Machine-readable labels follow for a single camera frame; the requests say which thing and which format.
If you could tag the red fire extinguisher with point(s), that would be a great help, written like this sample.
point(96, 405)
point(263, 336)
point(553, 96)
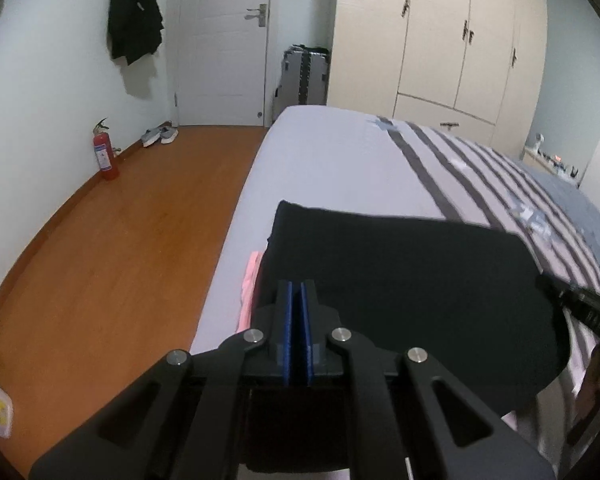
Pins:
point(105, 157)

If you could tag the person's right hand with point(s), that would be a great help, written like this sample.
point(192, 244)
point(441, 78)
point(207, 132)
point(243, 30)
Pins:
point(592, 375)

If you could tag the cream four-door wardrobe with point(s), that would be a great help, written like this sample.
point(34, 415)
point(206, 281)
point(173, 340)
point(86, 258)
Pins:
point(430, 35)

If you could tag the black hanging jacket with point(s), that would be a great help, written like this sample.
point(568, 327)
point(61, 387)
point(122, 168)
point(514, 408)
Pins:
point(132, 20)

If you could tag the white panel door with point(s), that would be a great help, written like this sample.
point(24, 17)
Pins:
point(215, 60)

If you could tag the pink folded garment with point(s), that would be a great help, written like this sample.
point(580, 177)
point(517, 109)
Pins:
point(250, 290)

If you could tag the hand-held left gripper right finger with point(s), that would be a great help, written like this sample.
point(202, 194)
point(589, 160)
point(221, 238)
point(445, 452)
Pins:
point(308, 335)

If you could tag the small white fan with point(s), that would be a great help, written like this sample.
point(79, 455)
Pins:
point(537, 142)

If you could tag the white nightstand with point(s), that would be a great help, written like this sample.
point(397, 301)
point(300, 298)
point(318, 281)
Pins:
point(535, 160)

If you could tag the black printed t-shirt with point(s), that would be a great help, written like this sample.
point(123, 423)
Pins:
point(405, 270)

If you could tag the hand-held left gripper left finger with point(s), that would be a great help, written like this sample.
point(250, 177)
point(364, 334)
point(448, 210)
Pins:
point(286, 335)

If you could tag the bed with striped star sheet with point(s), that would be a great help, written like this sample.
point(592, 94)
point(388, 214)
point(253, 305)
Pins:
point(330, 160)

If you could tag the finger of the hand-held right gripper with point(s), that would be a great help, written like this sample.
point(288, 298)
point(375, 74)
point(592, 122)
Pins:
point(575, 295)

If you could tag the grey slip-on shoe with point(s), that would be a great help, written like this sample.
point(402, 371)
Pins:
point(169, 135)
point(151, 137)

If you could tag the cluster of small devices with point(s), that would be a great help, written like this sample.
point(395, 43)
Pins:
point(562, 165)

